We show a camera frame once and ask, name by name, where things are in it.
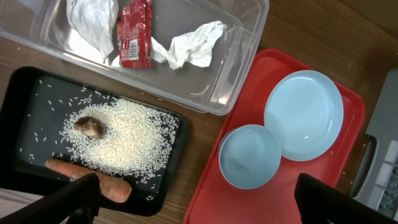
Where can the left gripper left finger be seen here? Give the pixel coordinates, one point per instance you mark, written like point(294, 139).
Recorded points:
point(78, 202)

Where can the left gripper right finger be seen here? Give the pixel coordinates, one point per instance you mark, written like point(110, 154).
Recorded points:
point(332, 202)

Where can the orange carrot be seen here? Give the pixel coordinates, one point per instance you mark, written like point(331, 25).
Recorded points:
point(114, 189)

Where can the brown mushroom scrap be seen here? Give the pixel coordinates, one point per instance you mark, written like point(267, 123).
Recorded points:
point(90, 127)

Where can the light blue bowl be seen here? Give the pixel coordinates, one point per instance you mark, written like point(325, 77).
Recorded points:
point(249, 156)

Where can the white rice pile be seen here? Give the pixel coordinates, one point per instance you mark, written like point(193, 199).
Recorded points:
point(134, 140)

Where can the light blue plate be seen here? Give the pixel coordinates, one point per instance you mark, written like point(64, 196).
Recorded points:
point(305, 112)

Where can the red snack wrapper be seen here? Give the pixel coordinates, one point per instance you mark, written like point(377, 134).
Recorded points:
point(134, 34)

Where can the white napkin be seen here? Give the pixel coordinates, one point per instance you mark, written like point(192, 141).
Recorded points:
point(94, 20)
point(193, 47)

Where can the grey dishwasher rack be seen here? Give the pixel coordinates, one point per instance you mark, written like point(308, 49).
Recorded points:
point(375, 184)

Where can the black plastic tray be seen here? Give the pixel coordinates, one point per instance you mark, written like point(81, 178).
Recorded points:
point(36, 106)

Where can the red serving tray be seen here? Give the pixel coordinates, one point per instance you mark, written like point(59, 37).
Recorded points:
point(295, 183)

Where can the clear plastic bin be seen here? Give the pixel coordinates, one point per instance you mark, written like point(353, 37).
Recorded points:
point(43, 25)

